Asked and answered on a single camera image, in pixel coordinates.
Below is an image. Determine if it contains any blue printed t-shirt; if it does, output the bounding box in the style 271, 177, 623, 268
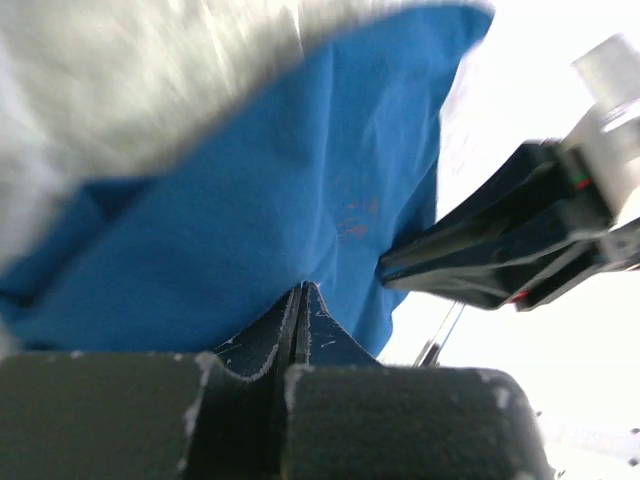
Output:
1, 4, 493, 355

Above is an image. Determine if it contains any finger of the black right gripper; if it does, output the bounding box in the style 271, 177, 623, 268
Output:
381, 199, 613, 311
379, 142, 591, 270

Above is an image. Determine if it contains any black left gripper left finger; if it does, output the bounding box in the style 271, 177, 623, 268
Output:
1, 288, 303, 479

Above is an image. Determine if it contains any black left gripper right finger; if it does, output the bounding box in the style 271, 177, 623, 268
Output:
282, 283, 553, 479

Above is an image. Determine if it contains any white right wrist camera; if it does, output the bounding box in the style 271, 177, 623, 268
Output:
554, 34, 640, 274

